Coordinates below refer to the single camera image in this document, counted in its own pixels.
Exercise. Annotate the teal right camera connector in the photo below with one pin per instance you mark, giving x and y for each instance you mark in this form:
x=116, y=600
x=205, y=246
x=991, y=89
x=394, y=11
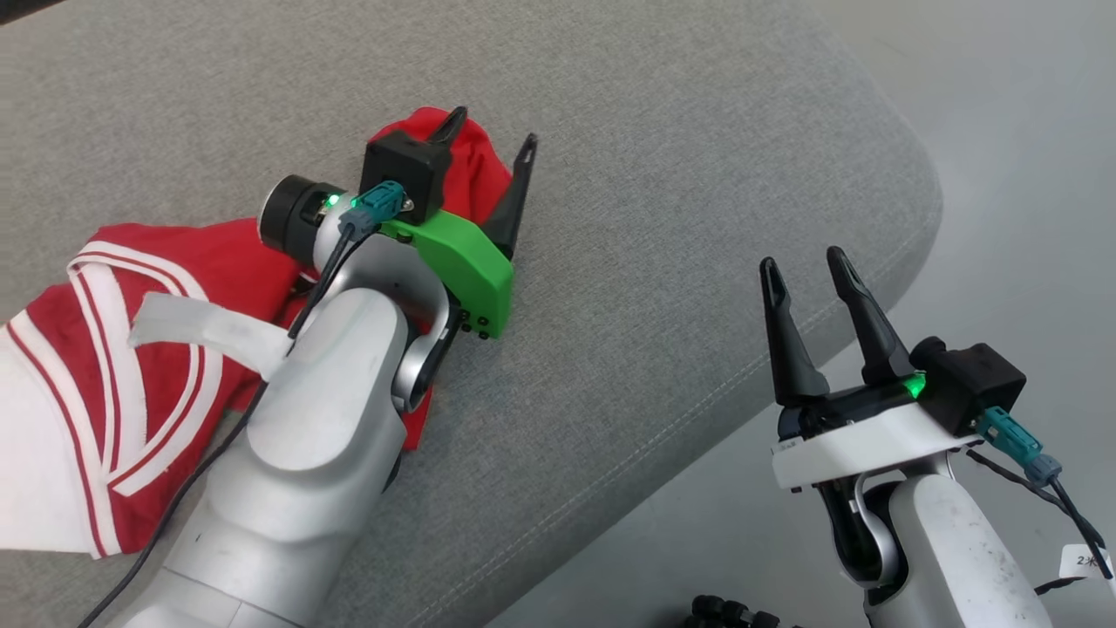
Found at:
x=1007, y=434

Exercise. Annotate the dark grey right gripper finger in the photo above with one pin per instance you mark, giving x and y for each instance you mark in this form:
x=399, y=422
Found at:
x=793, y=358
x=876, y=344

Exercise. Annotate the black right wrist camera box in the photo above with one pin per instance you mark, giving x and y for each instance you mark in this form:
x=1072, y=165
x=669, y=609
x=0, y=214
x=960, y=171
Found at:
x=976, y=384

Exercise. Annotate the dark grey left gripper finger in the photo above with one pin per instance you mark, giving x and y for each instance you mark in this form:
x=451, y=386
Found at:
x=514, y=209
x=449, y=126

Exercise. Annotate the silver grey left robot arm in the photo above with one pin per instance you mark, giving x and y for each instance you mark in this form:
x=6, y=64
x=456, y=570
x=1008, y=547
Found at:
x=323, y=419

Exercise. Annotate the red basketball jersey white sleeves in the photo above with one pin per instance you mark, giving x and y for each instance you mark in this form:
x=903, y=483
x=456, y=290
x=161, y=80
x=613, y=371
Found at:
x=244, y=262

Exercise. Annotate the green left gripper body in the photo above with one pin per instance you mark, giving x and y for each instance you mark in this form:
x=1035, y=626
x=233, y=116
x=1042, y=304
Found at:
x=462, y=262

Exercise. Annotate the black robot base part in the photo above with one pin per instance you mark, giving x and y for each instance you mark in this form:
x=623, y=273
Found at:
x=732, y=615

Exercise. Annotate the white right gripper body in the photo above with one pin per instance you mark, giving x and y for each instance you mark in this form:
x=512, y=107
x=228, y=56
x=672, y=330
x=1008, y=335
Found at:
x=863, y=445

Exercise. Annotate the teal left camera connector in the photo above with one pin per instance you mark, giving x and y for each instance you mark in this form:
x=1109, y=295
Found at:
x=377, y=202

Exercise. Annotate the teal camera connector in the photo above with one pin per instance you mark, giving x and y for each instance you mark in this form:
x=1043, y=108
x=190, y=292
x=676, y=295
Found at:
x=1007, y=434
x=377, y=202

